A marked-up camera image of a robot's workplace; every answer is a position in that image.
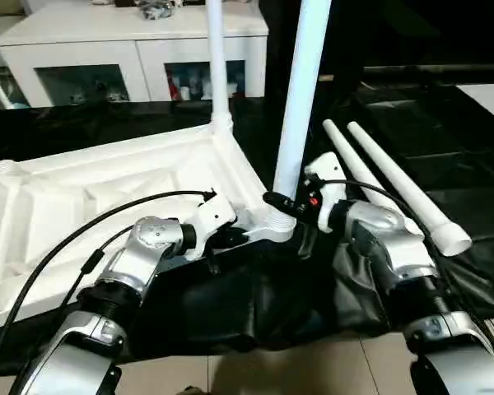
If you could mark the white plastic table leg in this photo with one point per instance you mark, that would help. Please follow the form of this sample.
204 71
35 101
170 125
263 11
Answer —
403 189
300 99
354 160
217 58

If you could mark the white flat board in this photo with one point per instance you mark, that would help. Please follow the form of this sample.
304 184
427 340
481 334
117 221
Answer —
490 100

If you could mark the black plastic mat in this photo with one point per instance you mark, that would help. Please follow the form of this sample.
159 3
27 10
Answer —
445 164

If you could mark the white glass-door cabinet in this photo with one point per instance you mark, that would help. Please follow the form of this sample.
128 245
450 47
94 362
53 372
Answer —
107 41

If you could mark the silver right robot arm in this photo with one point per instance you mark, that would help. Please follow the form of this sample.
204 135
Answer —
387 247

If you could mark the white plastic table top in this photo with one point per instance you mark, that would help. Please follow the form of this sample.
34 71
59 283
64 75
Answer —
82 189

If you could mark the grey crumpled object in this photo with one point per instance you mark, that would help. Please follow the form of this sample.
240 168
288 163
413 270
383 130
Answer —
156 7

